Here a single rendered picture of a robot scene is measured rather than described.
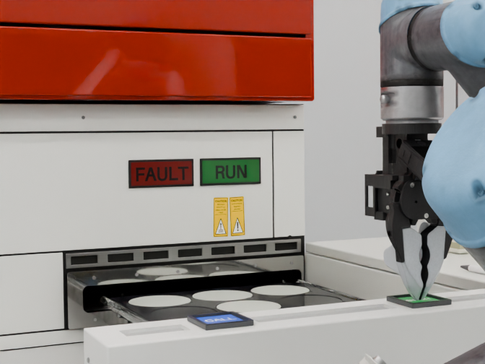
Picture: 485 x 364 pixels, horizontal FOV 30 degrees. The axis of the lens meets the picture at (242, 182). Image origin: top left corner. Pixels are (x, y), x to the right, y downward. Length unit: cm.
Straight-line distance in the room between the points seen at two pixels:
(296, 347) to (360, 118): 254
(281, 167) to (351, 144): 181
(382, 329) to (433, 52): 31
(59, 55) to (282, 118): 43
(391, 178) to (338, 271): 52
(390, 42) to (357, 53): 240
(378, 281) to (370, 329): 45
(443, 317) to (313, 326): 17
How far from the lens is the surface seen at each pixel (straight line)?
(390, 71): 109
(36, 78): 146
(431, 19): 103
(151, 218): 157
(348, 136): 345
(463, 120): 70
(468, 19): 98
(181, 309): 140
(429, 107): 108
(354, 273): 154
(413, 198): 108
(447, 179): 66
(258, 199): 164
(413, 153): 107
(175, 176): 157
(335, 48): 344
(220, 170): 160
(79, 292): 153
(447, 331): 109
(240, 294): 152
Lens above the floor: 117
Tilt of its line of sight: 3 degrees down
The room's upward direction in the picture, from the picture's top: 1 degrees counter-clockwise
